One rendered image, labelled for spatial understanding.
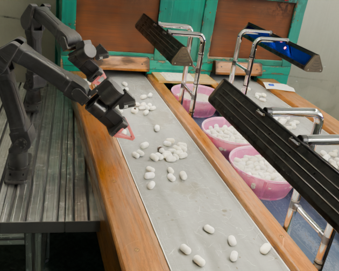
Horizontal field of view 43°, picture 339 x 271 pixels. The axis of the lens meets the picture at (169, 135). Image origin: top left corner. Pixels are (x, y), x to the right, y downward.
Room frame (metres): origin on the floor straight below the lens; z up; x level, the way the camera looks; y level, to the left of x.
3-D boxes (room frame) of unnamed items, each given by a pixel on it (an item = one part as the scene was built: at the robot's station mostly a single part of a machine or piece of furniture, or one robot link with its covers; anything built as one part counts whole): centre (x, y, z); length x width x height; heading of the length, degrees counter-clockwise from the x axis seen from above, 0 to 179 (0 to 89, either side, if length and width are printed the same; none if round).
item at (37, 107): (1.84, 0.65, 0.71); 0.20 x 0.07 x 0.08; 15
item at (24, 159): (1.26, 0.50, 0.71); 0.20 x 0.07 x 0.08; 15
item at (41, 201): (1.61, 0.33, 0.65); 1.20 x 0.90 x 0.04; 15
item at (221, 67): (2.42, -0.33, 0.83); 0.30 x 0.06 x 0.07; 110
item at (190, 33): (1.82, 0.02, 0.90); 0.20 x 0.19 x 0.45; 20
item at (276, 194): (1.38, -0.36, 0.72); 0.27 x 0.27 x 0.10
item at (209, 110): (2.05, -0.11, 0.72); 0.27 x 0.27 x 0.10
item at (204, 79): (2.26, -0.03, 0.77); 0.33 x 0.15 x 0.01; 110
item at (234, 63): (1.96, -0.36, 0.90); 0.20 x 0.19 x 0.45; 20
